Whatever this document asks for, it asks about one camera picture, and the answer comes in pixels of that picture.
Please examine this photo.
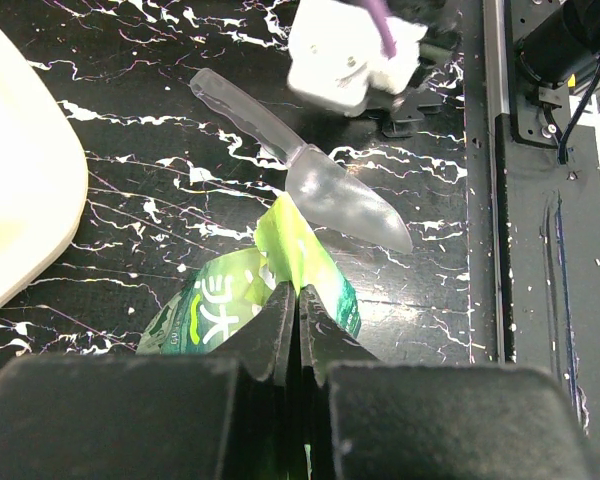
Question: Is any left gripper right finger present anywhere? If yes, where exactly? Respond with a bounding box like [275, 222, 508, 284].
[298, 287, 595, 479]

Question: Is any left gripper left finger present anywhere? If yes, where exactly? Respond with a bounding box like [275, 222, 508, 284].
[0, 283, 296, 479]

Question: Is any green litter bag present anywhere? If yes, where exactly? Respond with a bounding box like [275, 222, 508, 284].
[136, 193, 361, 354]

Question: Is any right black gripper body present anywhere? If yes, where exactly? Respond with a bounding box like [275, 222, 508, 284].
[374, 29, 455, 138]

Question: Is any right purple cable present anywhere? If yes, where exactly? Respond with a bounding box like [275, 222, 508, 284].
[362, 0, 399, 60]

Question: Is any clear plastic scoop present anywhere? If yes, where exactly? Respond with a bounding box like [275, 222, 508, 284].
[189, 68, 413, 254]

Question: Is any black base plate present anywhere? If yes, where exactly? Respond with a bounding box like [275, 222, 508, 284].
[461, 1, 600, 453]

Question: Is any beige litter box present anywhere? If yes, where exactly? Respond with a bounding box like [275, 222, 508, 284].
[0, 29, 88, 308]

